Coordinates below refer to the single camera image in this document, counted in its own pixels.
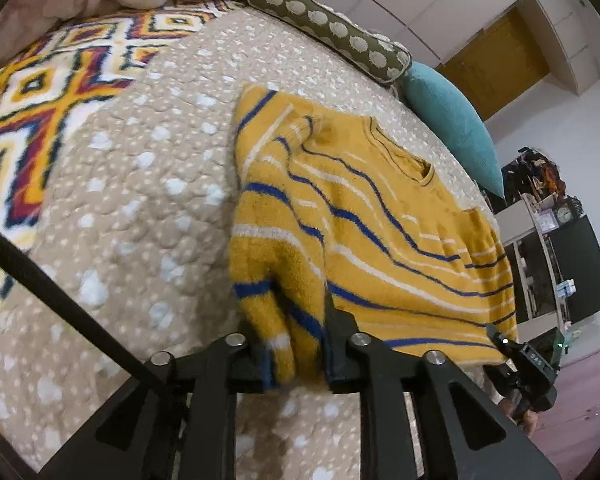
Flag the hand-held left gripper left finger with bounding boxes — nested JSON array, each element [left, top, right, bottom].
[[39, 332, 276, 480]]

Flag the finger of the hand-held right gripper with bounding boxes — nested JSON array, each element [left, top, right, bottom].
[[485, 322, 513, 351]]

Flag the teal ribbed pillow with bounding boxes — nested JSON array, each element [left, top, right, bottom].
[[400, 61, 506, 201]]

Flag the wooden door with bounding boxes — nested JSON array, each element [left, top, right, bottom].
[[437, 7, 551, 121]]

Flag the black cabinet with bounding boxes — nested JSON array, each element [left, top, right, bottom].
[[555, 214, 600, 322]]

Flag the white shelf unit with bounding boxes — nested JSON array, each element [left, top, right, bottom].
[[495, 195, 578, 342]]

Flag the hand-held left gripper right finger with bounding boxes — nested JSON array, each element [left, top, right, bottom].
[[324, 291, 563, 480]]

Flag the beige dotted quilt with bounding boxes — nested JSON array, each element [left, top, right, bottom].
[[0, 7, 511, 480]]

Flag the pile of clutter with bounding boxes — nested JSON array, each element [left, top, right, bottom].
[[502, 146, 583, 221]]

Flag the yellow striped knit sweater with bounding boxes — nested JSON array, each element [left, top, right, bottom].
[[228, 85, 518, 391]]

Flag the olive hedgehog print bolster pillow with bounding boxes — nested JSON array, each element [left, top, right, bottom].
[[246, 0, 413, 86]]

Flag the person's right hand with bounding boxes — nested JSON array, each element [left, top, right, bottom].
[[500, 395, 540, 437]]

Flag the white wardrobe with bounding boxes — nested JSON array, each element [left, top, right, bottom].
[[280, 0, 600, 96]]

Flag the colourful diamond pattern blanket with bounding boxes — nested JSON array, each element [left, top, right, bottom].
[[0, 0, 246, 411]]

